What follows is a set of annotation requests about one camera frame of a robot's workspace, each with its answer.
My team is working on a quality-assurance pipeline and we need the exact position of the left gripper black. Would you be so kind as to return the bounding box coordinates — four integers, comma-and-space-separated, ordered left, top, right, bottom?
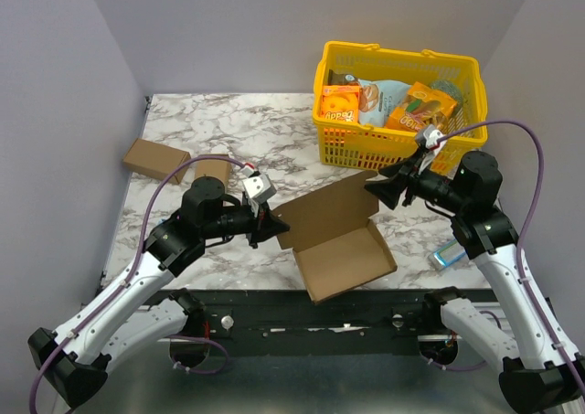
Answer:
202, 198, 291, 249

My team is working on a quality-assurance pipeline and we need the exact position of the cardboard box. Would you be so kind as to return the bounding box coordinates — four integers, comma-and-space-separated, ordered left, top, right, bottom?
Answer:
274, 171, 398, 304
194, 154, 232, 187
122, 138, 191, 181

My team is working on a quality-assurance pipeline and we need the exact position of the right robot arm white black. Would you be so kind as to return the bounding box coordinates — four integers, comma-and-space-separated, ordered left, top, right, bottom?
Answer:
365, 151, 584, 413

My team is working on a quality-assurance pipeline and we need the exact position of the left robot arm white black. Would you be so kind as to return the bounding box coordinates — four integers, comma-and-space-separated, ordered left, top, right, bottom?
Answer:
27, 171, 290, 412

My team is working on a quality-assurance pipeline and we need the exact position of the folded cardboard box upright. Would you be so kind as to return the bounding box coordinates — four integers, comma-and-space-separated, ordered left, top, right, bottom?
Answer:
194, 154, 232, 187

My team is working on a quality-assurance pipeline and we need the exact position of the blue box right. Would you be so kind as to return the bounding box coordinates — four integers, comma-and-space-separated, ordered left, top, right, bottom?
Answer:
429, 240, 466, 271

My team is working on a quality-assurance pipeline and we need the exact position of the orange Daddy snack box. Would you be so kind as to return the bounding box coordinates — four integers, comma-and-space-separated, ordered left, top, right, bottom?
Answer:
320, 85, 360, 123

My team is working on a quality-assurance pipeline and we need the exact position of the orange snack bag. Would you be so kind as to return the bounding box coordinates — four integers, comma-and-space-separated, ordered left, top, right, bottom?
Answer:
385, 82, 457, 133

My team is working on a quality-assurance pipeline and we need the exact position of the yellow plastic shopping basket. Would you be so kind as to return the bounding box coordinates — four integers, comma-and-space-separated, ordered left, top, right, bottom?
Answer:
313, 41, 488, 175

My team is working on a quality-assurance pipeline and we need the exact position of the light blue snack bag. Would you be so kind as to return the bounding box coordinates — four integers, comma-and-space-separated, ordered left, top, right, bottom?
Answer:
357, 79, 411, 128

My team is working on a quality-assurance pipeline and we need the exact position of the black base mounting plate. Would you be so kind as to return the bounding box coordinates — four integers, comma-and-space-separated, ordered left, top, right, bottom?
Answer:
148, 288, 504, 358

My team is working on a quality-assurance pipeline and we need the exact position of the green scouring pad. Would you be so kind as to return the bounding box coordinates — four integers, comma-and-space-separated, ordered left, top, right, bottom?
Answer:
429, 79, 464, 108

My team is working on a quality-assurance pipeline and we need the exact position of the dark brown snack packet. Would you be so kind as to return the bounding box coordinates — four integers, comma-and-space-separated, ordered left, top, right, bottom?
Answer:
327, 69, 359, 86

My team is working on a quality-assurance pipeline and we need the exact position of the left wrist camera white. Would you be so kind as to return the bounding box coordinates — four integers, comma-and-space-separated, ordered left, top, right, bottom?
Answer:
243, 172, 277, 205

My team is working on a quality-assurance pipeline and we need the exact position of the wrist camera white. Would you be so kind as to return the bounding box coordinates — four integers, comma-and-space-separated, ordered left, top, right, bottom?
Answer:
243, 172, 277, 205
415, 124, 444, 173

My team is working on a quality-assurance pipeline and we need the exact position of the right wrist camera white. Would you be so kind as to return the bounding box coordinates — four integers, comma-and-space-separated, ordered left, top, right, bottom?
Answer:
415, 124, 444, 173

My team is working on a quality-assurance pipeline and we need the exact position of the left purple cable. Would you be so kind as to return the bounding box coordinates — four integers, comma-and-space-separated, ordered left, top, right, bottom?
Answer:
27, 154, 257, 414

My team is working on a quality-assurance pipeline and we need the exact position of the purple cable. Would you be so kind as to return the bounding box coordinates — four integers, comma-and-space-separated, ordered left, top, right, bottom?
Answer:
27, 154, 257, 414
429, 119, 585, 387

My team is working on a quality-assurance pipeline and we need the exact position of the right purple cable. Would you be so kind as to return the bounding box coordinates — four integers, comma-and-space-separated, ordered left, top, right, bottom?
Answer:
429, 119, 585, 387

